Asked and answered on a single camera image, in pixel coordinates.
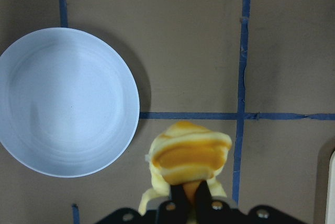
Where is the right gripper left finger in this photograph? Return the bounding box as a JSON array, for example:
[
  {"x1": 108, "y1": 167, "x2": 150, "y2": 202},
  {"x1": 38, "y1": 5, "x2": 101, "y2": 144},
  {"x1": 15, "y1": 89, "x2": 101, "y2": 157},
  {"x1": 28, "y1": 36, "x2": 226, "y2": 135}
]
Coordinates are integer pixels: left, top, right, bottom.
[{"x1": 170, "y1": 185, "x2": 193, "y2": 216}]

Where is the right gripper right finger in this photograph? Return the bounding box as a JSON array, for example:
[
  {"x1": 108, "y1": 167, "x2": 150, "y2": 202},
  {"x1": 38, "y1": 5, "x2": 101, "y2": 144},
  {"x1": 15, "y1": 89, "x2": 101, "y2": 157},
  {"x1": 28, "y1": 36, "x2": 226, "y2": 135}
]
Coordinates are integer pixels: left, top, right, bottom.
[{"x1": 195, "y1": 181, "x2": 212, "y2": 208}]

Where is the striped orange bread loaf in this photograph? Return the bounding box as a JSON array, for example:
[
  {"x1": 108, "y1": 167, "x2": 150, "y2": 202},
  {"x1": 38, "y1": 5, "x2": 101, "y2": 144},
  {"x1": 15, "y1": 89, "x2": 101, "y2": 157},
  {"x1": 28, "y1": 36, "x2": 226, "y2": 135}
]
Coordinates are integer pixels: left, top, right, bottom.
[{"x1": 138, "y1": 121, "x2": 232, "y2": 215}]

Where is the light blue plate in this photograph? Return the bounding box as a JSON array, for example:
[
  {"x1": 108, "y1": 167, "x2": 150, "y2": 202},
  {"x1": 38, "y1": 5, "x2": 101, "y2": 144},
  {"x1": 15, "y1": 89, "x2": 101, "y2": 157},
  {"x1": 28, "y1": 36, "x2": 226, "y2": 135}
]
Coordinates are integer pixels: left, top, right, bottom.
[{"x1": 1, "y1": 28, "x2": 140, "y2": 177}]

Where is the cream rectangular tray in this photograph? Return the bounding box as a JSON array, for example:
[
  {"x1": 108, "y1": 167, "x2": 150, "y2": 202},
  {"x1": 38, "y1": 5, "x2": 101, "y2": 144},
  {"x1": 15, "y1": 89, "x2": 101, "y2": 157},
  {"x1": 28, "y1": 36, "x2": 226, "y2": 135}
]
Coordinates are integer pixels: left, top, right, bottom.
[{"x1": 325, "y1": 151, "x2": 335, "y2": 224}]

